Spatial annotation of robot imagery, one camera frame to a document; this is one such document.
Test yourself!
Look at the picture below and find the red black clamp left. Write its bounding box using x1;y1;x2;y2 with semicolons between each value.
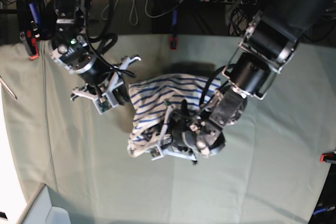
16;0;41;60

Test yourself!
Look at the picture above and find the white plastic bin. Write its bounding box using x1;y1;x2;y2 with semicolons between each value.
0;183;71;224

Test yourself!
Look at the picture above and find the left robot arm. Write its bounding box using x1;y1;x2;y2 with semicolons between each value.
146;0;334;164

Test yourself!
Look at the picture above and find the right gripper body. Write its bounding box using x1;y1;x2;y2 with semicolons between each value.
70;55;141;115

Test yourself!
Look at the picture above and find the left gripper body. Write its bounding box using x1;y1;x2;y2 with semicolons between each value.
149;100;198;165

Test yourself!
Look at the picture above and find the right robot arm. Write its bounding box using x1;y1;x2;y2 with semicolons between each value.
50;0;141;114

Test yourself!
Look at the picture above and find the green table cloth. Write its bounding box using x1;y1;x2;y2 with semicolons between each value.
1;42;335;223

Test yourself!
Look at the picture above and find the blue white striped t-shirt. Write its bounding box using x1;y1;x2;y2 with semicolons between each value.
128;73;226;158

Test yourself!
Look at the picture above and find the red black middle clamp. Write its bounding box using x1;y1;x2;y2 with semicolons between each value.
169;34;177;51

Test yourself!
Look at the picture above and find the red black clamp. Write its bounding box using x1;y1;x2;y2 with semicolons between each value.
169;34;177;51
320;150;336;164
16;0;41;60

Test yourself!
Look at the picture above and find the red black clamp right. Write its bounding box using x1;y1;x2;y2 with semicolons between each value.
320;150;336;164

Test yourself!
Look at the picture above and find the white cable on floor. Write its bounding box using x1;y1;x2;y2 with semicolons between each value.
101;0;158;27

